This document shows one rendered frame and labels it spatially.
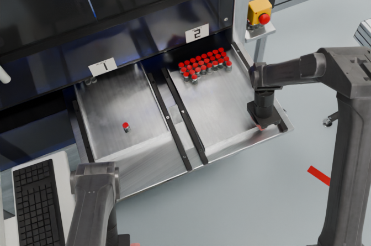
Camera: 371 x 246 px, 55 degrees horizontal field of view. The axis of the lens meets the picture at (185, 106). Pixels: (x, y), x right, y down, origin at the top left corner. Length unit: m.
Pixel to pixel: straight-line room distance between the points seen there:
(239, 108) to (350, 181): 0.69
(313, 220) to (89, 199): 1.63
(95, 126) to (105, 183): 0.67
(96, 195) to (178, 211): 1.46
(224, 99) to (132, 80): 0.35
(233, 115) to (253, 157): 0.92
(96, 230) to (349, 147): 0.39
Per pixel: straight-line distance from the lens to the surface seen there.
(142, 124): 1.24
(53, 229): 1.27
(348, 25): 2.80
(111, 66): 1.24
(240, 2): 1.25
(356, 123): 0.59
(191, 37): 1.26
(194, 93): 1.28
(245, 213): 2.03
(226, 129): 1.21
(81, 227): 0.54
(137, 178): 1.17
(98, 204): 0.58
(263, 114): 1.09
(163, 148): 1.20
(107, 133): 1.26
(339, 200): 0.65
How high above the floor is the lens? 1.97
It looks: 61 degrees down
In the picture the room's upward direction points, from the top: 8 degrees counter-clockwise
